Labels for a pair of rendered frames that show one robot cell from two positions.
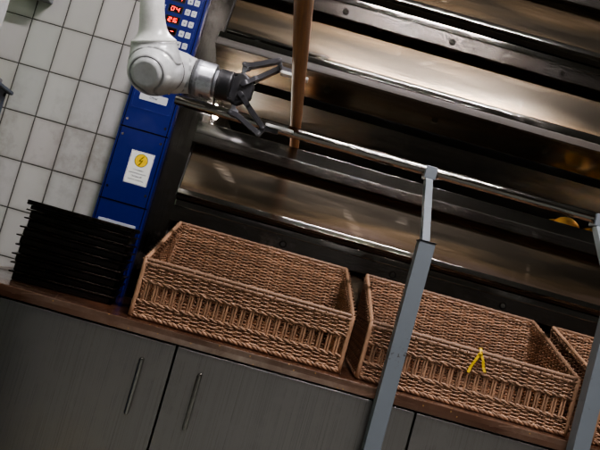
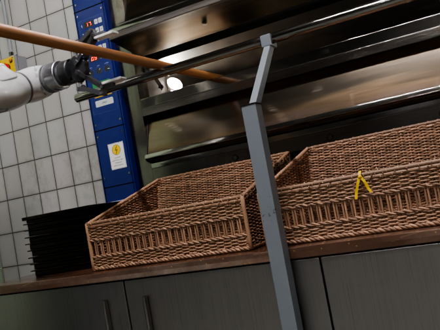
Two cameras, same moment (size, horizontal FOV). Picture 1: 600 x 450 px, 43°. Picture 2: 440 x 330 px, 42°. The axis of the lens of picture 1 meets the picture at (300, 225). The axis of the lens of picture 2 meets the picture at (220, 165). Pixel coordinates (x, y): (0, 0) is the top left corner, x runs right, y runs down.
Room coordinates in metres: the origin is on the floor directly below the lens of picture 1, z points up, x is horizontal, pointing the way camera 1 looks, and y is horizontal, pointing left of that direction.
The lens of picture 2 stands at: (0.49, -0.86, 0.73)
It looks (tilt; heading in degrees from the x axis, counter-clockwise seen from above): 3 degrees up; 27
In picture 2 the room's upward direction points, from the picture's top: 10 degrees counter-clockwise
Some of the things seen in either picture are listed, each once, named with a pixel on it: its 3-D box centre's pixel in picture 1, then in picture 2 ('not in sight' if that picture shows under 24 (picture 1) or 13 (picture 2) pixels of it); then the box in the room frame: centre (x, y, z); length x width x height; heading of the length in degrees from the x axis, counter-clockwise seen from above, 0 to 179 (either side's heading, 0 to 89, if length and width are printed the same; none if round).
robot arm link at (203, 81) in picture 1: (205, 79); (57, 76); (1.84, 0.32, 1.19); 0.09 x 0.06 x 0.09; 0
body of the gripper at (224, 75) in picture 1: (235, 87); (75, 70); (1.84, 0.25, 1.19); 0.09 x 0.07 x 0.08; 90
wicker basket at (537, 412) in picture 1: (454, 345); (377, 175); (2.14, -0.51, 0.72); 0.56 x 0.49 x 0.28; 89
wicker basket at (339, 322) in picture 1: (251, 288); (196, 207); (2.13, 0.08, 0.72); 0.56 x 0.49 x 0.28; 92
